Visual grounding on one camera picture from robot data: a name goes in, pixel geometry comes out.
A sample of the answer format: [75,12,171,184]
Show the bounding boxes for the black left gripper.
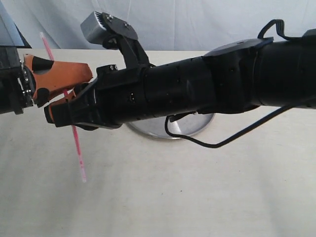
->
[13,54,92,116]

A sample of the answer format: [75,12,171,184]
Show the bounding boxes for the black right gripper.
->
[43,64,148,129]

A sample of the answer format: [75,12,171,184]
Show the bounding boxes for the thin pink straw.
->
[39,32,87,183]

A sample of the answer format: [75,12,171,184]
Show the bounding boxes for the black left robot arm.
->
[0,46,92,115]

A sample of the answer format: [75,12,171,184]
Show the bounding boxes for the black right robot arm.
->
[44,30,316,130]

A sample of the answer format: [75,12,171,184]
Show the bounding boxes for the round stainless steel plate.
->
[126,114,215,139]

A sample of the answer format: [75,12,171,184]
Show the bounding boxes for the grey backdrop sheet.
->
[1,0,316,51]

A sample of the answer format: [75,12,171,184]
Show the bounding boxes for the black frame at left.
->
[0,24,32,48]

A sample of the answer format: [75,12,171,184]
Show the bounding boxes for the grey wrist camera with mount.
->
[80,11,150,69]

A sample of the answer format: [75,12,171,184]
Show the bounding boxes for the black camera cable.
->
[164,19,316,149]

